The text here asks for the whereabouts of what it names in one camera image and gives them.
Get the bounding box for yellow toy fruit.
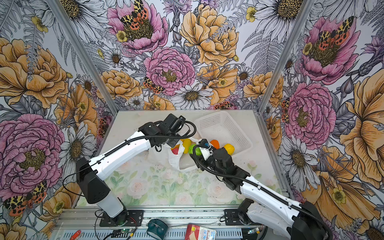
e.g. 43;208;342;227
224;144;235;156

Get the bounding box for orange toy fruit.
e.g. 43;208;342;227
210;140;220;149

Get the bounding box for yellow toy banana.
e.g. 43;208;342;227
182;139;192;154

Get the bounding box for green toy fruit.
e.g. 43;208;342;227
189;144;202;156

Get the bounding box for red toy fruit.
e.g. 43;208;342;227
171;145;180;155

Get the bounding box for white plastic bag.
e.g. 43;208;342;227
149;138;198;173

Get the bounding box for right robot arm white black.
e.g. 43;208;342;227
200;148;334;240

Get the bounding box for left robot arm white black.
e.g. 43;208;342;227
76;114;188;219

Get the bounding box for white perforated plastic basket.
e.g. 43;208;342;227
194;111;253;157

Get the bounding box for red white cardboard box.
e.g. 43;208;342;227
185;224;217;240

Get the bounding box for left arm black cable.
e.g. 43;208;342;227
62;115;197;199

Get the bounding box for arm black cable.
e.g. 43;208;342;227
190;144;331;238
62;115;197;199

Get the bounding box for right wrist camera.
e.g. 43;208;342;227
199;139;213;160

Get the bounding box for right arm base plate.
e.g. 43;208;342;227
224;209;252;226

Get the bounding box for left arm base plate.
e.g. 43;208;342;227
99;210;144;227

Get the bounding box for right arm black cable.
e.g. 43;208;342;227
190;144;331;238

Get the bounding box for aluminium front rail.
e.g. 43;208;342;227
50;206;301;240

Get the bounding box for aluminium corner post left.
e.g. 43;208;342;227
47;1;119;116

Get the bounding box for aluminium corner post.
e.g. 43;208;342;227
258;0;315;115
47;1;119;116

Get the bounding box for red handled tool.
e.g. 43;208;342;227
70;230;83;240

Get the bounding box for aluminium corner post right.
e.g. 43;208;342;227
258;0;315;115

